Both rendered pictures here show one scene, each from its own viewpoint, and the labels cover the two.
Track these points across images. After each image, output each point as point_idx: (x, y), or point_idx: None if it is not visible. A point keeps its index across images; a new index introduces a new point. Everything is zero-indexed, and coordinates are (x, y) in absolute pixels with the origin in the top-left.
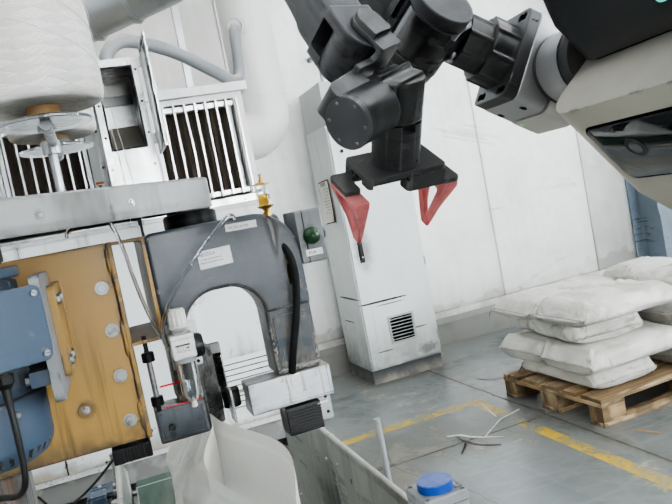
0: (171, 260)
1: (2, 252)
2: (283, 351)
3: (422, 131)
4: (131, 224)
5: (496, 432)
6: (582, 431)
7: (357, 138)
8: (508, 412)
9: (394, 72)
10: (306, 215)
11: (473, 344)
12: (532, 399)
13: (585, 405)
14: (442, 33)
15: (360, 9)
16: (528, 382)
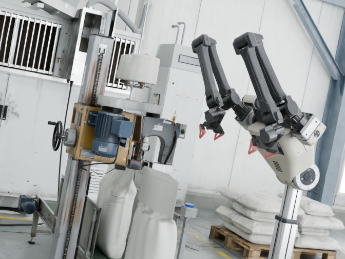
0: (148, 124)
1: (2, 73)
2: (164, 158)
3: (217, 87)
4: (64, 83)
5: (198, 246)
6: (236, 257)
7: (209, 121)
8: (207, 241)
9: (220, 110)
10: (183, 126)
11: (200, 211)
12: (220, 241)
13: (243, 250)
14: (232, 104)
15: (218, 96)
16: (221, 231)
